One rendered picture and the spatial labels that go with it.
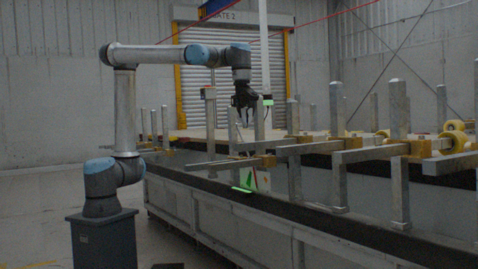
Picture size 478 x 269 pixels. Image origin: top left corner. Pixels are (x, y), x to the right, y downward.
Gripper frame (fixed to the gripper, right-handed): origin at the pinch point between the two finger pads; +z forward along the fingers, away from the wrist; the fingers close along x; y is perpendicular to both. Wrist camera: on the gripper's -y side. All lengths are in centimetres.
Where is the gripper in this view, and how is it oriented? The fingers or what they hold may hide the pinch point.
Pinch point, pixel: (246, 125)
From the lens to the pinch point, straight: 175.9
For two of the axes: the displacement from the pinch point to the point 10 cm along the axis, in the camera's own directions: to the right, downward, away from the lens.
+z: 0.5, 10.0, 0.5
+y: -5.1, -0.2, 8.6
